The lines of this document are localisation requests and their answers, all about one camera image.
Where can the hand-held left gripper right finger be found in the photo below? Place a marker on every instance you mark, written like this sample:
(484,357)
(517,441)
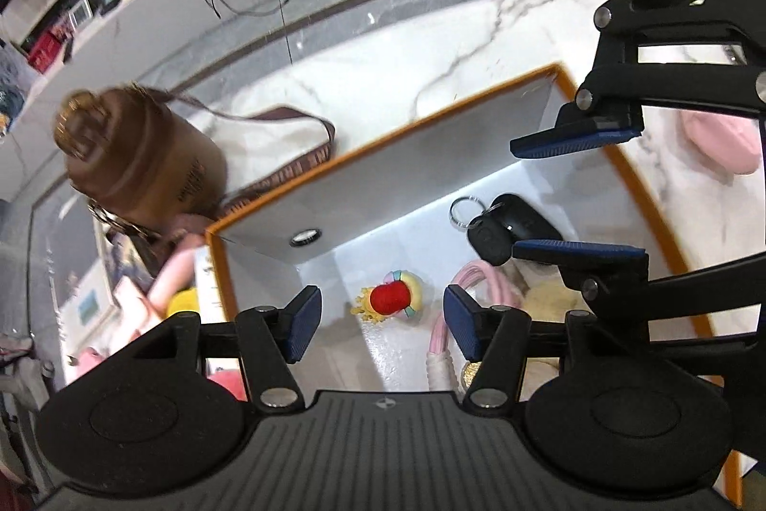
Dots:
(464,322)

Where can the small red and yellow toy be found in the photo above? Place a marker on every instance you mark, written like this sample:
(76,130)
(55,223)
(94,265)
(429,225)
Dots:
(389,296)

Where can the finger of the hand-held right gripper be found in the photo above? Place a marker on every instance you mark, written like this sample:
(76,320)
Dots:
(580,250)
(574,137)

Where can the pink fabric pouch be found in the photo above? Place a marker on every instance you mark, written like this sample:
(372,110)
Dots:
(718,143)

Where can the printed booklet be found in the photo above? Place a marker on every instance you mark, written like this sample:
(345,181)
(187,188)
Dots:
(111,271)

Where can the pink coin purse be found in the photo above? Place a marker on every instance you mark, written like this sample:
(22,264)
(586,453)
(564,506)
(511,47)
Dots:
(479,271)

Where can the brown bucket handbag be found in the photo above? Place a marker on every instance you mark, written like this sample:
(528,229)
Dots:
(149,158)

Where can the small white framed device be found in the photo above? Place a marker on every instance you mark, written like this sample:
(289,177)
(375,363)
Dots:
(78,11)

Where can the pale yellow plush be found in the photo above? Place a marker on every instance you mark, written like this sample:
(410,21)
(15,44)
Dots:
(550,301)

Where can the white marble desktop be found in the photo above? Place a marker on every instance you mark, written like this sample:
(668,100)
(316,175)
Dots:
(419,68)

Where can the orange storage box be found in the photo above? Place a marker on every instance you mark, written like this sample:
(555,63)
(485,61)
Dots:
(419,158)

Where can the red box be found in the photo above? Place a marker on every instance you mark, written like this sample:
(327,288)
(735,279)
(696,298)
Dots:
(45,49)

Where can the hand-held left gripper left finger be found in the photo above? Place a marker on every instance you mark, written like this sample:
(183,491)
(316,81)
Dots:
(302,322)

